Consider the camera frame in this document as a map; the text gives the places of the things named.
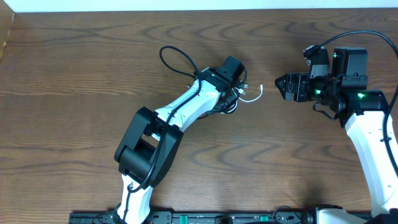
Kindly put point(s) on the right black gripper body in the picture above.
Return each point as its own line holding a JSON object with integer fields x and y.
{"x": 307, "y": 89}

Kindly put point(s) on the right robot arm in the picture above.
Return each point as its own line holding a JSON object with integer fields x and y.
{"x": 340, "y": 83}

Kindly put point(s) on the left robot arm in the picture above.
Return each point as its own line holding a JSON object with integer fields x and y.
{"x": 150, "y": 143}

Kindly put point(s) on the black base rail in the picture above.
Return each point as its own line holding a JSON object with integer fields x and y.
{"x": 167, "y": 217}

